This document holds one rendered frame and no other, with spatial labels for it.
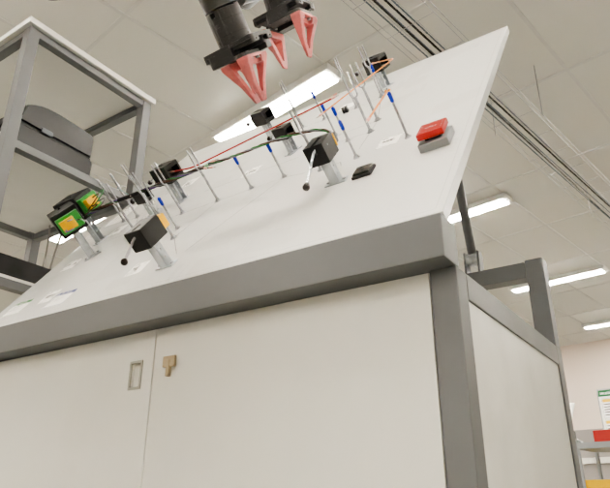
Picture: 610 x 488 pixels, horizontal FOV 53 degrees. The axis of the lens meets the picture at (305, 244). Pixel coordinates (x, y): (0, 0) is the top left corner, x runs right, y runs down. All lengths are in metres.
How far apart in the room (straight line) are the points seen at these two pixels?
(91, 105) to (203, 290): 1.44
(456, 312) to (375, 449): 0.22
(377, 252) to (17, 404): 0.92
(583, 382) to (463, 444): 11.81
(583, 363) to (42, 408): 11.73
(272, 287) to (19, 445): 0.71
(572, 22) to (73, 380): 3.78
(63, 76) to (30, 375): 1.15
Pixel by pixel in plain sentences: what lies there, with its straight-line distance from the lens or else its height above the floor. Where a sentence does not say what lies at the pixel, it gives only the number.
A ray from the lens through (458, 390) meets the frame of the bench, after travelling 0.83.
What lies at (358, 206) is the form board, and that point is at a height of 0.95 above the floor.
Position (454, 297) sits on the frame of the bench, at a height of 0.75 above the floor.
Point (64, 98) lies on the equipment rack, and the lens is 2.41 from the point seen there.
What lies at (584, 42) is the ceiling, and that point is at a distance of 4.61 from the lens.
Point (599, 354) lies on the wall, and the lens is 12.58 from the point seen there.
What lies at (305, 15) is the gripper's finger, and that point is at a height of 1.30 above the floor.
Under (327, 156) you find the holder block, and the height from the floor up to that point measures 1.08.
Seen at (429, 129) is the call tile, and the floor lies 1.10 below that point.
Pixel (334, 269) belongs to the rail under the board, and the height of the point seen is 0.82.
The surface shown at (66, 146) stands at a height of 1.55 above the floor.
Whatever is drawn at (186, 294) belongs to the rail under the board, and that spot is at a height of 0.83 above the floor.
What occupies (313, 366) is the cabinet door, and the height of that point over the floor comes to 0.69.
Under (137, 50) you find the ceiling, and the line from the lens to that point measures 4.45.
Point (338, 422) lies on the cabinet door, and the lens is 0.90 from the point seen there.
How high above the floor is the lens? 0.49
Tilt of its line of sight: 23 degrees up
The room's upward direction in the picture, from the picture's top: straight up
